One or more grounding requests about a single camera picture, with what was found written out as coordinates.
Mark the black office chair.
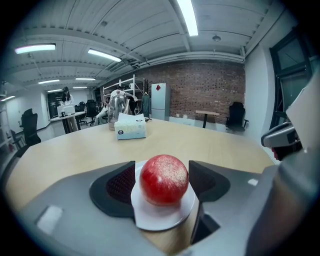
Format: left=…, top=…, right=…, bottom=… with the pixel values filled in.
left=11, top=108, right=42, bottom=151
left=84, top=99, right=98, bottom=126
left=225, top=101, right=250, bottom=133

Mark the white plate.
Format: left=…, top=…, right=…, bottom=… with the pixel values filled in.
left=130, top=159, right=197, bottom=231

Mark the grey refrigerator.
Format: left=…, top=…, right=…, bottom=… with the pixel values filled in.
left=150, top=82, right=171, bottom=122

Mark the white monitor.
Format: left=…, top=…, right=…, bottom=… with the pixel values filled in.
left=56, top=104, right=76, bottom=117

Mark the tissue box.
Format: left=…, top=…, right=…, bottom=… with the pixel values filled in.
left=114, top=112, right=147, bottom=141

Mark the stainless steel kettle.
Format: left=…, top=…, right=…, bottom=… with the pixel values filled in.
left=107, top=90, right=131, bottom=132

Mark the red apple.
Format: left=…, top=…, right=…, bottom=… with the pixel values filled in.
left=139, top=154, right=190, bottom=207

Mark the dark framed window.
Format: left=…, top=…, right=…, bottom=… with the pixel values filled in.
left=269, top=31, right=316, bottom=131

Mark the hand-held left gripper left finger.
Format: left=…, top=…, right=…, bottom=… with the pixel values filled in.
left=15, top=160, right=137, bottom=256

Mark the small wooden table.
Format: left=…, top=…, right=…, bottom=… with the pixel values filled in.
left=195, top=109, right=220, bottom=129

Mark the white desk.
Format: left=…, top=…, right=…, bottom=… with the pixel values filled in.
left=49, top=111, right=86, bottom=135

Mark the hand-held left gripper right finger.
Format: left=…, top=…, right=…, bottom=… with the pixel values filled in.
left=188, top=160, right=281, bottom=256

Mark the white metal shelf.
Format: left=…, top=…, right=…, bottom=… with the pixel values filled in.
left=102, top=74, right=146, bottom=116

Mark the green hanging coat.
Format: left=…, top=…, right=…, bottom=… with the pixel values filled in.
left=141, top=91, right=152, bottom=119

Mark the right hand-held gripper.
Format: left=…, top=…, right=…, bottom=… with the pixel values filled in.
left=260, top=83, right=320, bottom=162

